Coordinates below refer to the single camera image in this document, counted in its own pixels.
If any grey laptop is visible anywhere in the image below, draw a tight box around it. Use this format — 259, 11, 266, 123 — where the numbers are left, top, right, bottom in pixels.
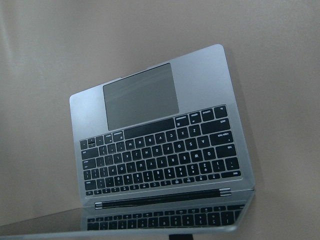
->
0, 44, 255, 240

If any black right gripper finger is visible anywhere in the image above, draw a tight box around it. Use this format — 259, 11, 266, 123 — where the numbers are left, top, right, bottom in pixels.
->
168, 234, 193, 240

